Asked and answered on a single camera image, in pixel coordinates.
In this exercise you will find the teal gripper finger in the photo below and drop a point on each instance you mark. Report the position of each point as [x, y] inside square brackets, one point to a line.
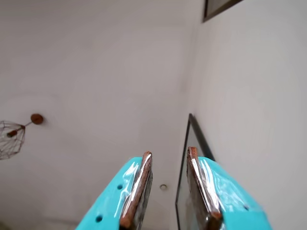
[112, 203]
[235, 206]

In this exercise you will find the black framed glass panel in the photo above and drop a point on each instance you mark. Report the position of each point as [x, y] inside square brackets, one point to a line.
[182, 203]

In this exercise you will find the round ceiling spotlight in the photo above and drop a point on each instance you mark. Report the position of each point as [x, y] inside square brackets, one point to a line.
[163, 187]

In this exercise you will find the dark framed wall picture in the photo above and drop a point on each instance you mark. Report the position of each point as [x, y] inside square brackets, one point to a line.
[216, 7]

